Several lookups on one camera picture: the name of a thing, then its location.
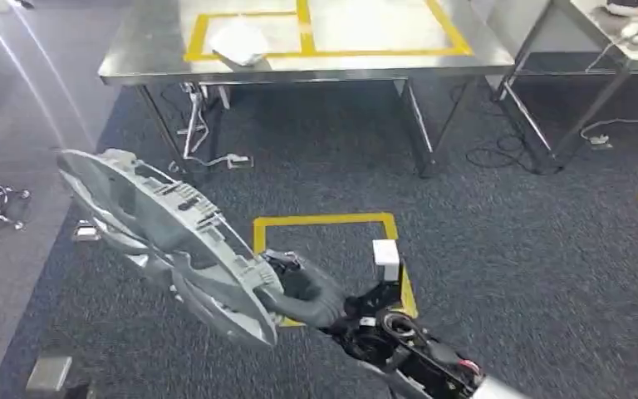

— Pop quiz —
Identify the steel side table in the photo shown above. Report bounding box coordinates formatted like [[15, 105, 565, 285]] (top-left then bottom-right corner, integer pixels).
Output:
[[493, 0, 638, 175]]

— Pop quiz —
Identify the silver floor hatch plate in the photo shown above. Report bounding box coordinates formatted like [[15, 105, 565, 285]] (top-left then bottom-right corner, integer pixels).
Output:
[[25, 356, 73, 394]]

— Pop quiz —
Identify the white cable with adapter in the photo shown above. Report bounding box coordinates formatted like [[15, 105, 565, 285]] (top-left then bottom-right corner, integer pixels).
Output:
[[167, 82, 255, 173]]

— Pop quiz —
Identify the yellow tape table marking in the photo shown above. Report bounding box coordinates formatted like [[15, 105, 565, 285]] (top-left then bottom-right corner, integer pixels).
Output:
[[183, 0, 474, 63]]

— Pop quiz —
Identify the yellow floor tape square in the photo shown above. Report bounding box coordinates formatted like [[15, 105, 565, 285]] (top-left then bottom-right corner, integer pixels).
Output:
[[252, 212, 420, 328]]

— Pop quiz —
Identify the black floor cable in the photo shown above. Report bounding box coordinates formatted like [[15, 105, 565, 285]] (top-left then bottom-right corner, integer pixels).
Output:
[[464, 82, 542, 173]]

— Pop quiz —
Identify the steel work table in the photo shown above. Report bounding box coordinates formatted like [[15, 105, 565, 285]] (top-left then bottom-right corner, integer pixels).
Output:
[[96, 0, 517, 179]]

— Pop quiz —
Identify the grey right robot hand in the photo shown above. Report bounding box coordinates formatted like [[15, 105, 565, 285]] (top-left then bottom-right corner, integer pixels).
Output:
[[253, 249, 354, 330]]

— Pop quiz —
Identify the white cable with plug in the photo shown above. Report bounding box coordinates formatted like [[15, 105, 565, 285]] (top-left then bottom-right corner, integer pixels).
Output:
[[579, 115, 638, 151]]

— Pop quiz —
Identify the white and black device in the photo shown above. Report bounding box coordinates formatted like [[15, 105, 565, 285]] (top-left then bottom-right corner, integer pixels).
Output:
[[605, 0, 638, 18]]

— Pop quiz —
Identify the silver plastic wheel hubcap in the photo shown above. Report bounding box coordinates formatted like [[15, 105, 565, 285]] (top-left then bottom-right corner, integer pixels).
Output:
[[56, 148, 287, 350]]

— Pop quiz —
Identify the white folded cloth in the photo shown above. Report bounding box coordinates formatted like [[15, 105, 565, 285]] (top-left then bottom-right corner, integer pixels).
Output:
[[208, 18, 272, 67]]

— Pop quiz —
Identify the small silver floor box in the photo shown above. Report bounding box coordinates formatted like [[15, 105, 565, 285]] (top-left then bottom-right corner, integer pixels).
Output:
[[71, 219, 102, 244]]

